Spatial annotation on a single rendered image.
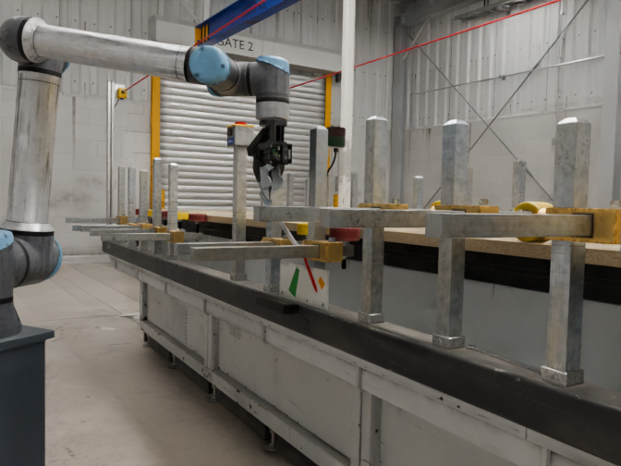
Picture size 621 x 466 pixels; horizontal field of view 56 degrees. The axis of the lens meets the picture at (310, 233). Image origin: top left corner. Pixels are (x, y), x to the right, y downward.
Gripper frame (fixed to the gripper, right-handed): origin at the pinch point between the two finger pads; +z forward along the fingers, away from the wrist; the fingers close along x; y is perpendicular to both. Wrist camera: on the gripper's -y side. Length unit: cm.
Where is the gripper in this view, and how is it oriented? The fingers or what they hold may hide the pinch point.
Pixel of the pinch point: (267, 195)
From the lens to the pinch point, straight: 163.0
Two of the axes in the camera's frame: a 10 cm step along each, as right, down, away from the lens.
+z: -0.2, 10.0, 0.5
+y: 5.0, 0.5, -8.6
